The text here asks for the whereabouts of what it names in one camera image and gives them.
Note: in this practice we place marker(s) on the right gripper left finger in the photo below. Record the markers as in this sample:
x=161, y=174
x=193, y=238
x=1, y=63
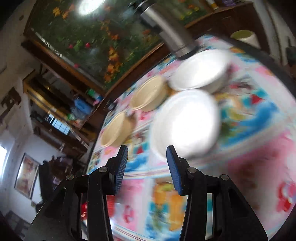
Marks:
x=60, y=216

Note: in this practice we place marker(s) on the large beige bowl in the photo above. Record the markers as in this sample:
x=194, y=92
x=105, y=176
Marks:
x=117, y=131

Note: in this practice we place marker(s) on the white foam bowl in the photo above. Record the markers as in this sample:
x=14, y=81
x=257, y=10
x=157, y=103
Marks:
x=207, y=70
x=190, y=121

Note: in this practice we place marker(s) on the small beige bowl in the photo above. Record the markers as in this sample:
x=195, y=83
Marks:
x=149, y=95

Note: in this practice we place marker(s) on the large red glass plate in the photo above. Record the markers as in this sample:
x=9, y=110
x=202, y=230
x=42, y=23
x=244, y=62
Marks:
x=84, y=211

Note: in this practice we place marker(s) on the colourful patterned tablecloth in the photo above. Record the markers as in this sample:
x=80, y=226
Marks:
x=228, y=110

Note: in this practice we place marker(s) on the blue water jug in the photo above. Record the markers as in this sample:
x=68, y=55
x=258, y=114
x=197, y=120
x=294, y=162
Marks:
x=83, y=106

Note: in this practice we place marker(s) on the wooden cabinet counter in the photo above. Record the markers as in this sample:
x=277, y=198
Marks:
x=63, y=104

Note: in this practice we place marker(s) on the white tub with green lid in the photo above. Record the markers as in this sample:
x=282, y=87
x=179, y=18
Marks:
x=247, y=37

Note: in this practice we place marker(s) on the floral aquarium backdrop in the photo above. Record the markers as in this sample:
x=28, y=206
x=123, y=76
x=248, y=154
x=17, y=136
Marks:
x=100, y=39

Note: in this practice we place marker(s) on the stainless steel thermos jug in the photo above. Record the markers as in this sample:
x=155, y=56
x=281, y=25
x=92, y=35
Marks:
x=161, y=21

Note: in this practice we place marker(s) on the framed wall painting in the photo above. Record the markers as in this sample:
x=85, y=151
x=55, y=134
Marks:
x=26, y=176

